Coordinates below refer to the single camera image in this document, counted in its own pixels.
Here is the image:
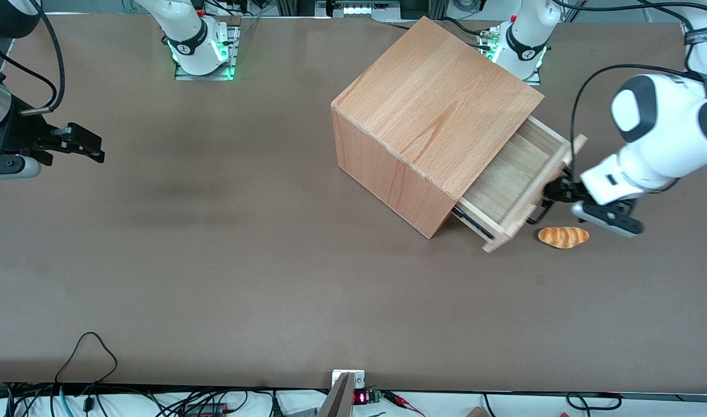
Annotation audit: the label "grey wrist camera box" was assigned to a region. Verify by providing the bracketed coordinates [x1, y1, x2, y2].
[0, 155, 42, 181]
[572, 199, 644, 239]

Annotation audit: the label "short black wrist camera cable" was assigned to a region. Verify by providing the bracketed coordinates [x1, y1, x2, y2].
[526, 199, 551, 226]

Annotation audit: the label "golden brown bread roll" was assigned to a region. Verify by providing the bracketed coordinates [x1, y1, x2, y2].
[538, 225, 590, 250]

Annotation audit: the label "black cable bundle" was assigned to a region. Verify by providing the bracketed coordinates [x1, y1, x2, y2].
[0, 382, 285, 417]

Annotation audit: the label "light wooden drawer cabinet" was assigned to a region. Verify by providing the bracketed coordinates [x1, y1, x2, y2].
[331, 16, 545, 240]

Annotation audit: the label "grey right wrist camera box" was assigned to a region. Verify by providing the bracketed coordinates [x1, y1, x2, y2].
[0, 155, 42, 181]

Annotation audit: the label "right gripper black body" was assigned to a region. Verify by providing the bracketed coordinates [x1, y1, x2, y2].
[0, 101, 70, 170]

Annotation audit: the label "grey front camera mount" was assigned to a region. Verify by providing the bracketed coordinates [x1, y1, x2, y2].
[316, 370, 366, 417]

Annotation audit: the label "light wooden drawer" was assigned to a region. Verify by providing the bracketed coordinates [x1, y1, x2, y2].
[455, 115, 588, 254]

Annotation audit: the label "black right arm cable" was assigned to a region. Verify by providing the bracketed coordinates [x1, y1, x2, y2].
[0, 0, 66, 112]

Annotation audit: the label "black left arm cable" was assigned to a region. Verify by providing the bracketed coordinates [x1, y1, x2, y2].
[570, 64, 707, 170]

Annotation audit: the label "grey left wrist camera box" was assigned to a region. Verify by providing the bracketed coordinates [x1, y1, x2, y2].
[572, 199, 644, 239]

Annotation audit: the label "thin black looped cable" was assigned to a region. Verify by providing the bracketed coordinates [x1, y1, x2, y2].
[54, 331, 118, 386]

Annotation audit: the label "black cable below table edge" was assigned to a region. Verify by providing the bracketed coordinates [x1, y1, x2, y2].
[564, 392, 622, 413]

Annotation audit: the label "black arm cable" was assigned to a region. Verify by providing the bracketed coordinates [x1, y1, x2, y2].
[0, 0, 66, 112]
[570, 64, 707, 170]

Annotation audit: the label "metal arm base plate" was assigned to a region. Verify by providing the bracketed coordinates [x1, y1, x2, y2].
[174, 22, 241, 81]
[477, 28, 543, 87]

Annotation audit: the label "black metal drawer slide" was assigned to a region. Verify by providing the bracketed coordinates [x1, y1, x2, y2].
[451, 205, 497, 240]

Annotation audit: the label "red and black clip leads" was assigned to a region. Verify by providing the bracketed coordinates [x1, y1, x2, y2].
[381, 390, 427, 417]

